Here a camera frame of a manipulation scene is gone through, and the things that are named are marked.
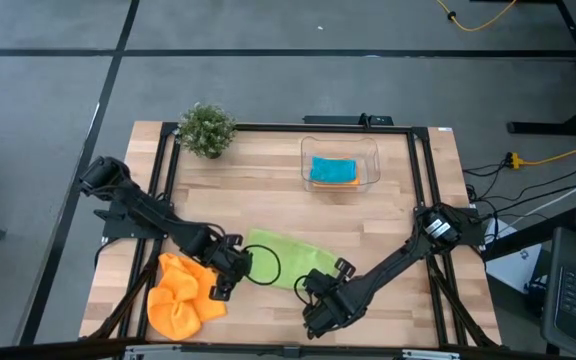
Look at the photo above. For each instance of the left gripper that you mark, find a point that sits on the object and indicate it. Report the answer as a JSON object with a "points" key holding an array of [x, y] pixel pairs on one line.
{"points": [[228, 260]]}

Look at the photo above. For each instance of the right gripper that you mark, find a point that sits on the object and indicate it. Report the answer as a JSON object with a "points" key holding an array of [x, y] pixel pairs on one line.
{"points": [[330, 297]]}

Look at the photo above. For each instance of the orange microfiber towel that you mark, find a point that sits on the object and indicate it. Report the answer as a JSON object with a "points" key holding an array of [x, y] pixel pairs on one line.
{"points": [[183, 305], [348, 184]]}

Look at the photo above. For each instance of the green microfiber towel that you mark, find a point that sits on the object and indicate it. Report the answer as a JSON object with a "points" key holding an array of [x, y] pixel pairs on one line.
{"points": [[298, 255]]}

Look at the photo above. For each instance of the teal microfiber towel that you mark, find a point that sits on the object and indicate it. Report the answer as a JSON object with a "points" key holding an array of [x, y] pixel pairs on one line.
{"points": [[333, 170]]}

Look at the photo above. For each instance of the clear plastic bin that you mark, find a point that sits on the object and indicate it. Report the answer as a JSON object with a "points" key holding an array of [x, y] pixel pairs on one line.
{"points": [[370, 150]]}

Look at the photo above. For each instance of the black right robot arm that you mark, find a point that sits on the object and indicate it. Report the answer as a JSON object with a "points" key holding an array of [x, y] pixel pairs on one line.
{"points": [[398, 260]]}

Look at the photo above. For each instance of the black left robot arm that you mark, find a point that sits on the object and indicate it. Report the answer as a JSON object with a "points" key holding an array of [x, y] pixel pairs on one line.
{"points": [[153, 215]]}

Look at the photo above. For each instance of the small potted green plant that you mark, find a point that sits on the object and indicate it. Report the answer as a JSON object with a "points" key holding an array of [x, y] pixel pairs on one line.
{"points": [[205, 130]]}

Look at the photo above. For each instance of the white cardboard box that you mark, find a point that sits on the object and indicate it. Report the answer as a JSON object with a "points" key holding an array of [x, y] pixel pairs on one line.
{"points": [[510, 272]]}

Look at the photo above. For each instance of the black desk leg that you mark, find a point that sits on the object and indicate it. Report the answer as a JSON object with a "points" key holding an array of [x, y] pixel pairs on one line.
{"points": [[543, 127]]}

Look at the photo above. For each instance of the small dark camera box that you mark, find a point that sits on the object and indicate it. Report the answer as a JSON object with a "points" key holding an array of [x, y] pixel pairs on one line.
{"points": [[291, 351]]}

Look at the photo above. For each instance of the silver metal bracket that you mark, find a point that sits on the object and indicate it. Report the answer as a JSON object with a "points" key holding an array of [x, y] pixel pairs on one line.
{"points": [[153, 352], [430, 355]]}

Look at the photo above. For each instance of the black aluminium table frame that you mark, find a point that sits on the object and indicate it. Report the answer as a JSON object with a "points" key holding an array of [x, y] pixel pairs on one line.
{"points": [[268, 128]]}

